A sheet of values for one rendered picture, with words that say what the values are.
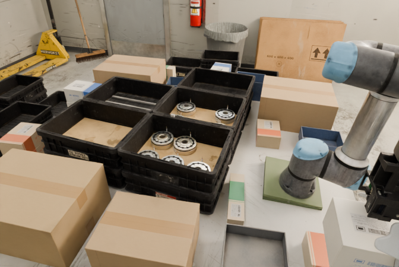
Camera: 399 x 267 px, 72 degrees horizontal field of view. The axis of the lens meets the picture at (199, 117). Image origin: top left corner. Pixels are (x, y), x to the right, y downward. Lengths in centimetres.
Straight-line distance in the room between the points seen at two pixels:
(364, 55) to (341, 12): 352
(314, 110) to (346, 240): 103
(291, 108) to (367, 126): 61
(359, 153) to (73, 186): 99
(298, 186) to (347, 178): 19
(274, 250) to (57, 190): 75
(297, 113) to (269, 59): 238
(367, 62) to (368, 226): 32
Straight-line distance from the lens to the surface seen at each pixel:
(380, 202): 58
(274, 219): 118
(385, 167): 55
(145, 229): 92
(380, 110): 102
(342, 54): 57
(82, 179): 107
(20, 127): 156
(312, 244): 106
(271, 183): 126
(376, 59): 58
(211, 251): 106
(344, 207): 69
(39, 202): 105
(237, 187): 117
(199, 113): 148
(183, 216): 94
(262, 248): 103
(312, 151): 112
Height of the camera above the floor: 161
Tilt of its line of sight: 33 degrees down
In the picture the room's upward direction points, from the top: 1 degrees clockwise
